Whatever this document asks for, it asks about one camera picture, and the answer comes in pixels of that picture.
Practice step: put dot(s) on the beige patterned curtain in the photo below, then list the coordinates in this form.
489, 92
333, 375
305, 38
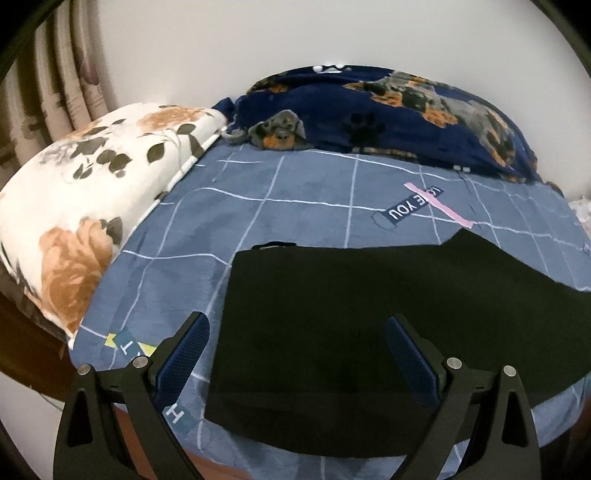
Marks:
51, 87

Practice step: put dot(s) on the navy dog print blanket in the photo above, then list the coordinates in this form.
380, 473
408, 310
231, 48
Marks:
378, 115

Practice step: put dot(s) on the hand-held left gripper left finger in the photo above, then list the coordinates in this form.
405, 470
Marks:
184, 355

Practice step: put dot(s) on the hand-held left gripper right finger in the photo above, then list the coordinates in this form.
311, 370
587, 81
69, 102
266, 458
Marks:
415, 364

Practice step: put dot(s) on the white floral pillow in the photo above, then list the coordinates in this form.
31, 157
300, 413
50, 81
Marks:
69, 207

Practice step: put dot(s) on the white crumpled cloth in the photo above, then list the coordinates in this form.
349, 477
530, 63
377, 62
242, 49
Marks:
582, 207

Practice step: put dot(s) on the brown wooden bed frame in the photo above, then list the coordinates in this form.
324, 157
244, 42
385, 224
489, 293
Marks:
27, 350

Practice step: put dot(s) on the blue checked bed sheet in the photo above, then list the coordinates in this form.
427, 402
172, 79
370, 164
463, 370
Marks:
295, 203

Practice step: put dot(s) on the black pants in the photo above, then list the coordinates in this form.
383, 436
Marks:
351, 341

